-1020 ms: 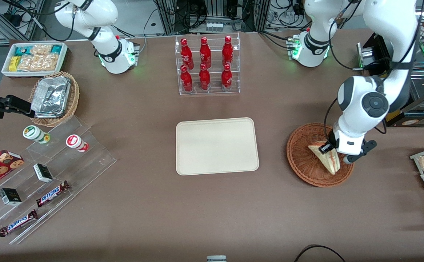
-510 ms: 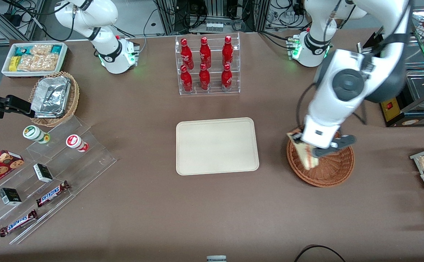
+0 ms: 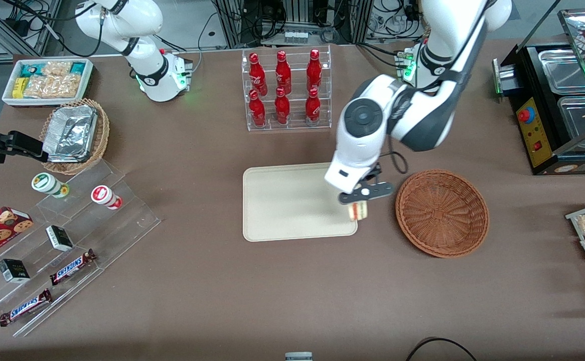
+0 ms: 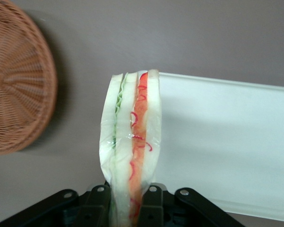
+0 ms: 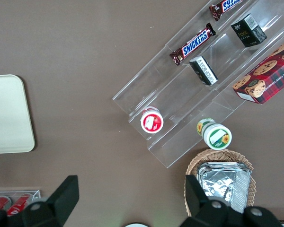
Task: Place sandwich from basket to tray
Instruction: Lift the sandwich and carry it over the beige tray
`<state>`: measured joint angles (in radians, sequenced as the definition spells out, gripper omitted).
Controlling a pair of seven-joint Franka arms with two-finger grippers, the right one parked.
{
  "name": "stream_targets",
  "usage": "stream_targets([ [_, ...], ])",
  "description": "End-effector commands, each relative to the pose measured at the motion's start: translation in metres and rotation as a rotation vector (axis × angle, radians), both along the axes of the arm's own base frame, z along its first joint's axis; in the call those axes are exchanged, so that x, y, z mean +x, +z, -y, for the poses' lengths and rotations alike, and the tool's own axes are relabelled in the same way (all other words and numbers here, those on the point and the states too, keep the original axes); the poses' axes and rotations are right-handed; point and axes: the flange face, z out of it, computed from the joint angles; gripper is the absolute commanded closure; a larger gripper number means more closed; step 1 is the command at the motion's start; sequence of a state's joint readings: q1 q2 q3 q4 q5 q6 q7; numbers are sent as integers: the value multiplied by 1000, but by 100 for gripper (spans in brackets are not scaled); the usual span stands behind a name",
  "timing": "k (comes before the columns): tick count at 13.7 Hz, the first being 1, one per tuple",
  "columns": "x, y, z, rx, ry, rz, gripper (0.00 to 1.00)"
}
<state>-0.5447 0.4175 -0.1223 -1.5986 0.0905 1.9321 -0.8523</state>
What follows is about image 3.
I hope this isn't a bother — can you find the aluminium foil tray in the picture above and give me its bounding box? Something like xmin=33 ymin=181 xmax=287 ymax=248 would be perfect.
xmin=43 ymin=104 xmax=97 ymax=162

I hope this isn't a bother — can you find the round brown wicker basket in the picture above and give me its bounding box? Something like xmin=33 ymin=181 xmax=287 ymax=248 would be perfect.
xmin=395 ymin=169 xmax=490 ymax=259

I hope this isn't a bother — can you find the cream plastic tray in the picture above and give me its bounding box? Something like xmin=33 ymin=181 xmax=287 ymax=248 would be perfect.
xmin=242 ymin=161 xmax=358 ymax=242

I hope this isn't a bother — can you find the light brown wicker basket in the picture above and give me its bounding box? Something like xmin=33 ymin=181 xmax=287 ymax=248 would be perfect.
xmin=39 ymin=98 xmax=110 ymax=175

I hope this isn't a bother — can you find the green lid white cup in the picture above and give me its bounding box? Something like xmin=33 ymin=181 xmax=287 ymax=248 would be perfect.
xmin=32 ymin=172 xmax=70 ymax=199

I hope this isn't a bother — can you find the white plastic bin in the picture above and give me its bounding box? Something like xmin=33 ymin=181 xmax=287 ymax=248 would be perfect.
xmin=2 ymin=58 xmax=95 ymax=108

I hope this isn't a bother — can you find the red cola bottle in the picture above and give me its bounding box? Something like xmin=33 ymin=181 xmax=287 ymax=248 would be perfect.
xmin=305 ymin=88 xmax=321 ymax=126
xmin=249 ymin=52 xmax=268 ymax=97
xmin=248 ymin=89 xmax=266 ymax=127
xmin=307 ymin=49 xmax=322 ymax=92
xmin=274 ymin=87 xmax=290 ymax=125
xmin=275 ymin=50 xmax=292 ymax=96

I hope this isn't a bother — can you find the red cookie box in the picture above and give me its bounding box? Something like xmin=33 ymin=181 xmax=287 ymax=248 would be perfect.
xmin=0 ymin=207 xmax=35 ymax=267

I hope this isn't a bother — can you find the red lid white cup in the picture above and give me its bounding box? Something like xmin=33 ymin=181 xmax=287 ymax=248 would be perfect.
xmin=91 ymin=185 xmax=122 ymax=210

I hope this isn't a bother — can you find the small black box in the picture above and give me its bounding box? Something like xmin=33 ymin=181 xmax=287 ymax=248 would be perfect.
xmin=46 ymin=225 xmax=74 ymax=252
xmin=0 ymin=259 xmax=31 ymax=284

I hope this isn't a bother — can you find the clear acrylic bottle rack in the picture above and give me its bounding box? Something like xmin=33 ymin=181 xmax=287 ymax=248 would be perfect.
xmin=241 ymin=45 xmax=332 ymax=132

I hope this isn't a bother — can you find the clear acrylic stepped shelf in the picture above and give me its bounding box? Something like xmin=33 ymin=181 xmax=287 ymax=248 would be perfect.
xmin=0 ymin=158 xmax=162 ymax=337

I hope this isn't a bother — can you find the snickers chocolate bar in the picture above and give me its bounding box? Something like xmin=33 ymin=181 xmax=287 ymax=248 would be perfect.
xmin=49 ymin=249 xmax=97 ymax=286
xmin=0 ymin=288 xmax=52 ymax=327

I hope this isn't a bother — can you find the black hot dog machine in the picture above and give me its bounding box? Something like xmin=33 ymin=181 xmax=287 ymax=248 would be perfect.
xmin=492 ymin=8 xmax=585 ymax=176

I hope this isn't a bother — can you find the black cable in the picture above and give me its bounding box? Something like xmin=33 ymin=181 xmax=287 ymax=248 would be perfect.
xmin=405 ymin=336 xmax=479 ymax=361

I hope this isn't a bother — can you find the aluminium frame rack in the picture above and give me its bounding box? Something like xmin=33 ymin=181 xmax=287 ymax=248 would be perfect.
xmin=212 ymin=0 xmax=373 ymax=48

